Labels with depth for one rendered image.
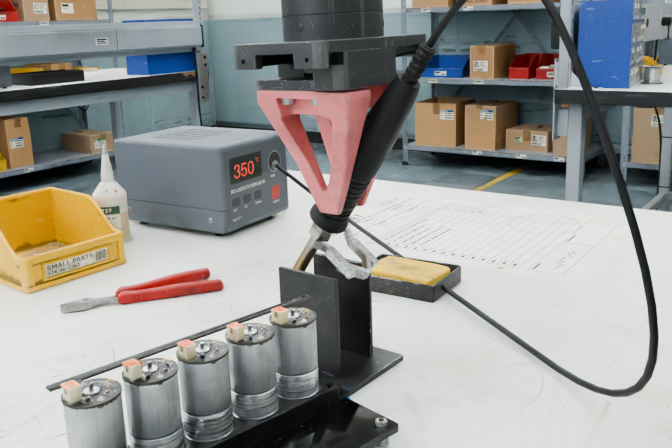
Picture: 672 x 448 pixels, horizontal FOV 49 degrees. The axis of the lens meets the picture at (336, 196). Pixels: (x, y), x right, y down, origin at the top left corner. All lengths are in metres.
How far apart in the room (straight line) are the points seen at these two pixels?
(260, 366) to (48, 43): 2.73
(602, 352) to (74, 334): 0.36
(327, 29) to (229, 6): 6.07
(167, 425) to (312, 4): 0.22
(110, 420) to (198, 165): 0.45
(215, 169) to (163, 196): 0.08
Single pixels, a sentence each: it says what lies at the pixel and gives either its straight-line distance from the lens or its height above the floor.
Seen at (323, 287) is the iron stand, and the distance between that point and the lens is 0.44.
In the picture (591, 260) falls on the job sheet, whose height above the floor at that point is 0.75.
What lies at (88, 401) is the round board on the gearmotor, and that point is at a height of 0.81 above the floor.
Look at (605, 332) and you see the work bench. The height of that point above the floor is 0.75.
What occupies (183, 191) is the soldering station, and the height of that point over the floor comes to 0.80.
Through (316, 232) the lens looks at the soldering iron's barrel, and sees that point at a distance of 0.45.
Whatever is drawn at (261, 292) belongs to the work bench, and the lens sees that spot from 0.61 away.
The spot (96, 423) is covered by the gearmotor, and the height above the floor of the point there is 0.80.
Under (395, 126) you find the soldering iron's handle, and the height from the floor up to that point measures 0.91.
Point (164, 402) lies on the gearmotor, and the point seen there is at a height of 0.80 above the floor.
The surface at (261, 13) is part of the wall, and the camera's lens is 6.24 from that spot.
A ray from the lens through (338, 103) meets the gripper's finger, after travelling 0.39.
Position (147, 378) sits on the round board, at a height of 0.81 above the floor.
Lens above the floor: 0.96
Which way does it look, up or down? 13 degrees down
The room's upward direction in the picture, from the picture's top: 2 degrees counter-clockwise
